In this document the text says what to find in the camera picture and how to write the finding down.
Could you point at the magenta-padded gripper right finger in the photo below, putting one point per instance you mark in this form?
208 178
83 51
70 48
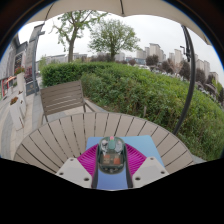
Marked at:
136 161

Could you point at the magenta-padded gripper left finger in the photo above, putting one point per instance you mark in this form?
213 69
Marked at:
87 161

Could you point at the transparent green computer mouse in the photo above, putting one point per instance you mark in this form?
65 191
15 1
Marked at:
111 156

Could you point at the blue mouse pad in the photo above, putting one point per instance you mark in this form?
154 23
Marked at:
146 143

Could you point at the brown slatted chair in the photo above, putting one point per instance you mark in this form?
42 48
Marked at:
61 96

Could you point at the green hedge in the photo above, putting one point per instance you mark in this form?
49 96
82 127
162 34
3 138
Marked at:
140 90

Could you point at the white flower planter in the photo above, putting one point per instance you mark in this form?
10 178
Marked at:
17 111

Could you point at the dark curved parasol pole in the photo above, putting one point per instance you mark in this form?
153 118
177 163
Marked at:
190 93

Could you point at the dark sign pillar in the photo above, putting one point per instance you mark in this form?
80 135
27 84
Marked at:
31 66

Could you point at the distant apartment buildings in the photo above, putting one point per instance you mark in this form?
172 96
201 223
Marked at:
155 50

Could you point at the bare-trunked sparse tree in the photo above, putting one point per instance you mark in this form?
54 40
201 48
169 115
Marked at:
71 46

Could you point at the round leafy tree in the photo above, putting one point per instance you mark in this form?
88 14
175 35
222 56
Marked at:
113 36

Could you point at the beige parasol canopy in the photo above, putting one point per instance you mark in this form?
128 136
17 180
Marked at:
100 5

